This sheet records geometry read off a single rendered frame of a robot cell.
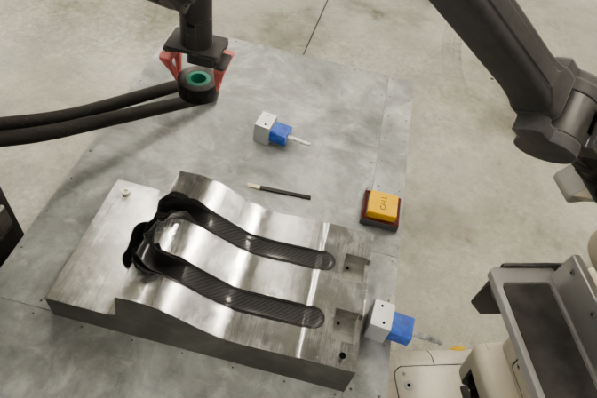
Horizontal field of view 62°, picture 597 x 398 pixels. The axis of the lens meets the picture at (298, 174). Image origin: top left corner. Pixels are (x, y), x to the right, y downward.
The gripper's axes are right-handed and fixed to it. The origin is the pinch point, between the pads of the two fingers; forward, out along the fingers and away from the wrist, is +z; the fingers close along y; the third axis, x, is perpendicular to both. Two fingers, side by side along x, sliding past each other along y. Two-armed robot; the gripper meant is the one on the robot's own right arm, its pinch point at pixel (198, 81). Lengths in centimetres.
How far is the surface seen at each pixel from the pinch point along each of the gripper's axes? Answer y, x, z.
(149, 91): 15.6, -9.2, 14.6
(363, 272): -39.2, 24.9, 12.6
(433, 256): -79, -46, 100
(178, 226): -7.0, 29.5, 5.9
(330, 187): -30.2, 1.5, 19.8
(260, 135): -12.0, -6.6, 17.2
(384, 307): -44, 30, 14
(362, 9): -27, -223, 102
